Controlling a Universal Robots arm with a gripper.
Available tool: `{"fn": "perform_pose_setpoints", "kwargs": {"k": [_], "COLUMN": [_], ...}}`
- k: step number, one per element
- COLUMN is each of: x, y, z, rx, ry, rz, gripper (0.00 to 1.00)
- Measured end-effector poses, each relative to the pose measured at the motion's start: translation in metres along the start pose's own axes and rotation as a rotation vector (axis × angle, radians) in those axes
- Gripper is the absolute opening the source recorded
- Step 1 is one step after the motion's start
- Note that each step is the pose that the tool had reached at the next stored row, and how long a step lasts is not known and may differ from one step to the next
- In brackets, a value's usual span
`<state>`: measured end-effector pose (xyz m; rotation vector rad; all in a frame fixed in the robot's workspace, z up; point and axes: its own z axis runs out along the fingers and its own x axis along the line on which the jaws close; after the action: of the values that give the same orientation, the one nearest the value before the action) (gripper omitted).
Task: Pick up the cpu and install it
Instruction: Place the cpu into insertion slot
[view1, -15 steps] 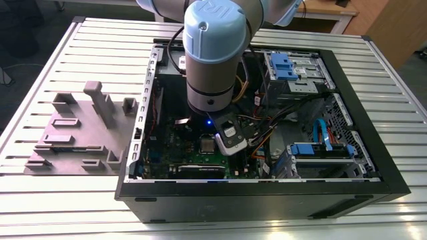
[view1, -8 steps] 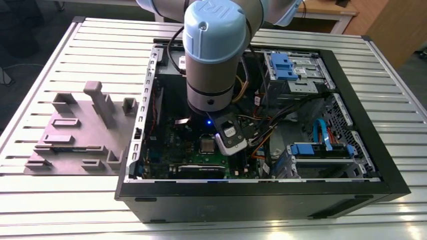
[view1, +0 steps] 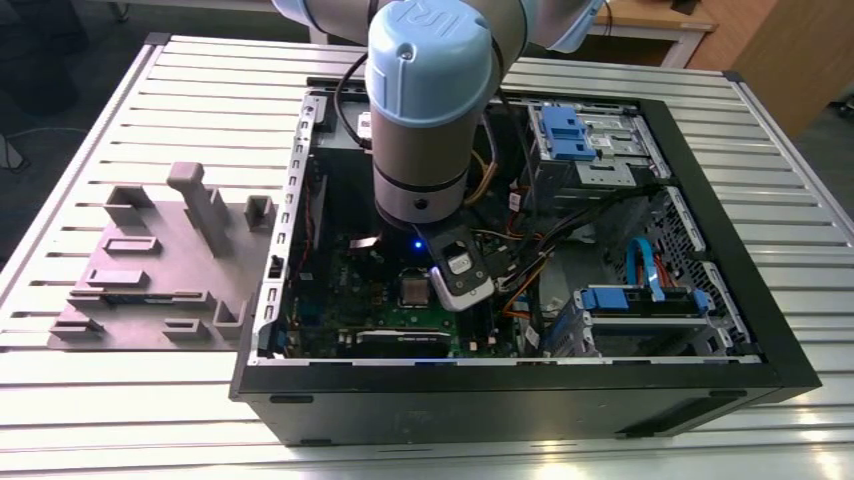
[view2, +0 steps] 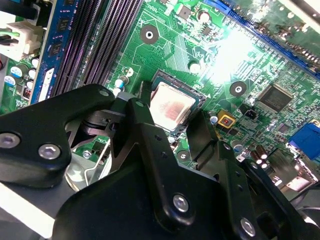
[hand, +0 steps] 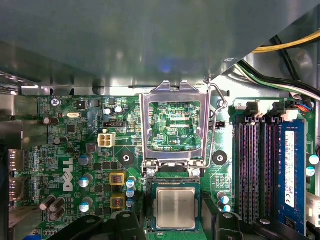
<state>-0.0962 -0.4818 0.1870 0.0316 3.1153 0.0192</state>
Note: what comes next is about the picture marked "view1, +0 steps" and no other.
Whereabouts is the silver CPU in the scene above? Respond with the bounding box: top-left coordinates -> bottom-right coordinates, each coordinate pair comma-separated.
398,276 -> 433,307

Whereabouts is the CPU socket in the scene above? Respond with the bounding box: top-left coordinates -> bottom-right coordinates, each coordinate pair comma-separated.
391,269 -> 441,312

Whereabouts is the grey power supply unit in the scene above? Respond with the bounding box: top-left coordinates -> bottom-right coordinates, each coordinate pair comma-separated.
311,99 -> 377,236

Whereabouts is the green motherboard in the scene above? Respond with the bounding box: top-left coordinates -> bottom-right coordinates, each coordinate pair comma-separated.
283,214 -> 529,359

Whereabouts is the black graphics card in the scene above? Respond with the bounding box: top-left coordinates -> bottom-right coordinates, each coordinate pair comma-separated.
335,327 -> 454,359

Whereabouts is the grey parts rack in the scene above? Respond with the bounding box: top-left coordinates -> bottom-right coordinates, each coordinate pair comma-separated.
47,160 -> 279,352

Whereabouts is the hard disk in blue carrier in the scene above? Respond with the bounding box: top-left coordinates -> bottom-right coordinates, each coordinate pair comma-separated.
578,283 -> 712,320

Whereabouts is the metal drive cage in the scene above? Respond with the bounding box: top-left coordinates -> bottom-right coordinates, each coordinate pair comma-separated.
523,101 -> 673,215

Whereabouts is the blue plastic drive latch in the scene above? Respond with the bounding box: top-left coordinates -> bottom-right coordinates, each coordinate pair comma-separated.
541,103 -> 598,162

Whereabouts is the black PC case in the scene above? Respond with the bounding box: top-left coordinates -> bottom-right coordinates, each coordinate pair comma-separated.
226,74 -> 824,448

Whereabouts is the metal disk bay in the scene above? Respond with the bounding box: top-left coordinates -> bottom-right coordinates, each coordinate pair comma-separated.
541,299 -> 760,359

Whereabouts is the wooden desk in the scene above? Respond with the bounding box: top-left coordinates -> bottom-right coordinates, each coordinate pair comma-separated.
597,0 -> 721,69

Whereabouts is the wooden cabinet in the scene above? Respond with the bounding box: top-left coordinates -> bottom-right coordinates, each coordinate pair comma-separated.
690,0 -> 854,140

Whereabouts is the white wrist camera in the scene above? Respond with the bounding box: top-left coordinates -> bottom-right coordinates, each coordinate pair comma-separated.
429,238 -> 497,312

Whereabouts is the yellow wire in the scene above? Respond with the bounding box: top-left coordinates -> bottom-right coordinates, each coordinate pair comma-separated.
466,148 -> 501,207

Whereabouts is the orange wire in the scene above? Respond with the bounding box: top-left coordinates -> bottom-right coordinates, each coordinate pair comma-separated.
498,275 -> 543,321

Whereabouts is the black wire bundle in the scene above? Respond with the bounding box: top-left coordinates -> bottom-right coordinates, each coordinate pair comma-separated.
497,185 -> 662,294

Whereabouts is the black camera cable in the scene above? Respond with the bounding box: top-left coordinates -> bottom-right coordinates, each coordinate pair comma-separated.
335,49 -> 375,150

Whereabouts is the blue SATA wire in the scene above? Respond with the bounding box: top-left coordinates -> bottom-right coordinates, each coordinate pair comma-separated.
625,236 -> 670,304

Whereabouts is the white desk frame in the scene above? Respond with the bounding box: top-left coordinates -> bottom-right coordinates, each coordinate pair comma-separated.
106,0 -> 333,46

